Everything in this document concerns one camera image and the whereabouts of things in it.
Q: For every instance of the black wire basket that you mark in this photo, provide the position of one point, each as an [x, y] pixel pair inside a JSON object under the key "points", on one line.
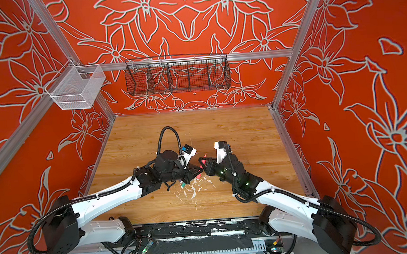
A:
{"points": [[177, 75]]}

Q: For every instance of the pink marker pen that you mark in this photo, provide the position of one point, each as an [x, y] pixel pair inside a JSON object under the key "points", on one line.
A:
{"points": [[203, 164]]}

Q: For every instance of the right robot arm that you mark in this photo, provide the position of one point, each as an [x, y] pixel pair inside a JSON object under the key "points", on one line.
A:
{"points": [[323, 221]]}

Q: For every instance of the green marker pen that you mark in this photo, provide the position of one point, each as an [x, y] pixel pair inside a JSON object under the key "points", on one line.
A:
{"points": [[182, 184]]}

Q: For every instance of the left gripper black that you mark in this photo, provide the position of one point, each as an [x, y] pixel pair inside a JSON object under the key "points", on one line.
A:
{"points": [[188, 172]]}

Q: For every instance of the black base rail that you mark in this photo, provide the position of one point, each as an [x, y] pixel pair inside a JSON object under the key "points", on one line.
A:
{"points": [[247, 227]]}

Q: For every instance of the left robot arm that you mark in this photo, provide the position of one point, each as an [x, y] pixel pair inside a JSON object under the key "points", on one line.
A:
{"points": [[72, 223]]}

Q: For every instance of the clear plastic bin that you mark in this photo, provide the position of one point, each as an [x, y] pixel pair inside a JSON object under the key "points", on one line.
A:
{"points": [[74, 90]]}

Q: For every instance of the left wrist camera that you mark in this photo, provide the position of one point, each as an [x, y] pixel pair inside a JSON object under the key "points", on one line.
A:
{"points": [[186, 153]]}

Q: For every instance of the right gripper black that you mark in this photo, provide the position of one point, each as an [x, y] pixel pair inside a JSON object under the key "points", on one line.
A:
{"points": [[217, 167]]}

